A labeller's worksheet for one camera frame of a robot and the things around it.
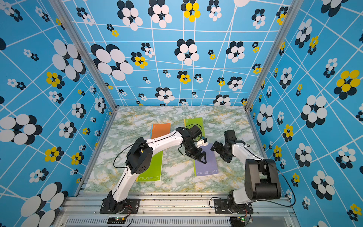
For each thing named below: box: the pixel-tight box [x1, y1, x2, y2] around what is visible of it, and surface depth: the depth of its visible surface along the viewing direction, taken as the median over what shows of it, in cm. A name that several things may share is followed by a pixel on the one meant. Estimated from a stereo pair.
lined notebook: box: [195, 142, 219, 177], surface depth 86 cm
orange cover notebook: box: [149, 122, 172, 140], surface depth 110 cm
